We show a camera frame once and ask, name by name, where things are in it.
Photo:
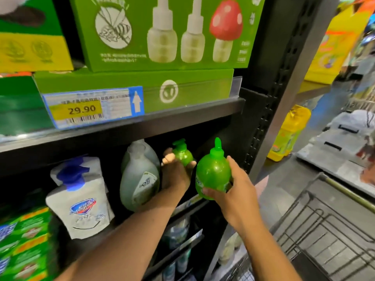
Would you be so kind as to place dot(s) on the green box bottle print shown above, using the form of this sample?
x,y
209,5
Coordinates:
x,y
82,32

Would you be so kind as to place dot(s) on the yellow plastic pack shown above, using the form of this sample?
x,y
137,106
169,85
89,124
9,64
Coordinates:
x,y
287,134
334,49

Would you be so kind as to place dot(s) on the teal packets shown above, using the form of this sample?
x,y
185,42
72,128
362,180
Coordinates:
x,y
176,243

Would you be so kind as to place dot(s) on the pale green hand sanitizer bottle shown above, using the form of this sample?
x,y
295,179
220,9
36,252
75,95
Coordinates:
x,y
140,148

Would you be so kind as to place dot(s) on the stack of green soap boxes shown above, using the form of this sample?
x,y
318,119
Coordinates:
x,y
26,248

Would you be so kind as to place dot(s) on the pile of white packaged goods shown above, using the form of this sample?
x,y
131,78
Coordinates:
x,y
340,149

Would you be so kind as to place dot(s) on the bright green hand sanitizer bottle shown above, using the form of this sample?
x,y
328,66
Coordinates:
x,y
183,154
212,172

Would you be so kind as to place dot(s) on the white hand sanitizer bottle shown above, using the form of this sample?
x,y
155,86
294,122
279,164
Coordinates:
x,y
82,210
91,166

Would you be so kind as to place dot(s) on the person's right hand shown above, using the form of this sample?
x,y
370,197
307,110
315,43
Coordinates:
x,y
240,199

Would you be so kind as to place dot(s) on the person's left forearm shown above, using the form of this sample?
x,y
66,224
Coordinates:
x,y
129,237

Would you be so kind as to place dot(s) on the white blue price tag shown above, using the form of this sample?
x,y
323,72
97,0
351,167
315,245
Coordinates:
x,y
91,108

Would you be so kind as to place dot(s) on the green yellow cartoon box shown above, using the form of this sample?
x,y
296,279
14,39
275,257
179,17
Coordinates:
x,y
32,52

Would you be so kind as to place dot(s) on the person's left hand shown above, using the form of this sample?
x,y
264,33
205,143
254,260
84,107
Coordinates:
x,y
176,178

